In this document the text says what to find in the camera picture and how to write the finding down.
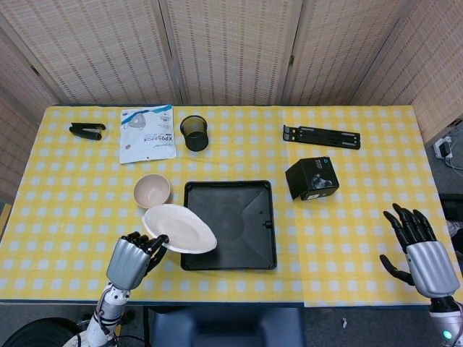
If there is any black mesh pen cup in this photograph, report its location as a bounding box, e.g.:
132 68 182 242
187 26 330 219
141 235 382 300
179 114 210 152

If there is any black folding stand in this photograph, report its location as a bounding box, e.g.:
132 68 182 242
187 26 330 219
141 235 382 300
282 124 362 150

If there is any white power adapter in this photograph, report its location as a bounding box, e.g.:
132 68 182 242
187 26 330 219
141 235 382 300
433 136 455 160

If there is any black round stool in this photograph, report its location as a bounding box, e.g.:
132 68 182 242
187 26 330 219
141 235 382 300
7 317 86 347

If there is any beige bowl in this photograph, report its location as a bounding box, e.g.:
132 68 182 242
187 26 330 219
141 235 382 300
133 174 171 209

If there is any dark padded seat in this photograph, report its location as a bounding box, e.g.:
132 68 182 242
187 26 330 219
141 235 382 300
149 307 305 347

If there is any white plate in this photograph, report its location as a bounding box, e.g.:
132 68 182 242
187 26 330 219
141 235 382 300
141 204 218 255

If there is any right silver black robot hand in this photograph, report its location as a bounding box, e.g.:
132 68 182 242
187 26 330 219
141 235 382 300
378 202 463 299

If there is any black cardboard box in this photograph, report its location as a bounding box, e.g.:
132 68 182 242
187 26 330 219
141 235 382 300
284 156 341 202

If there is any chrome stool ring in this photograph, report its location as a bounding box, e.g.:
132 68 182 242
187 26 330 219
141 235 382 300
77 312 97 332

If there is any black stapler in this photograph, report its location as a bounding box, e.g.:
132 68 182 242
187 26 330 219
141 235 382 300
69 121 107 142

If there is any yellow checkered tablecloth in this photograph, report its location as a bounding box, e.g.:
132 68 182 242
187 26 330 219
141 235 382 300
0 104 449 308

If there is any white mask package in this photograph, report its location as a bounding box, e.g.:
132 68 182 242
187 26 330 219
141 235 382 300
119 103 178 165

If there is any woven folding screen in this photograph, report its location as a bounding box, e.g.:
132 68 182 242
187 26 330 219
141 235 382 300
0 0 463 203

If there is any black square tray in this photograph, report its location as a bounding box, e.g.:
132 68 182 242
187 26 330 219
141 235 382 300
180 179 279 272

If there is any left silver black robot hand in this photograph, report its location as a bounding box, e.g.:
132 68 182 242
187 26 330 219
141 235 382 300
106 231 170 292

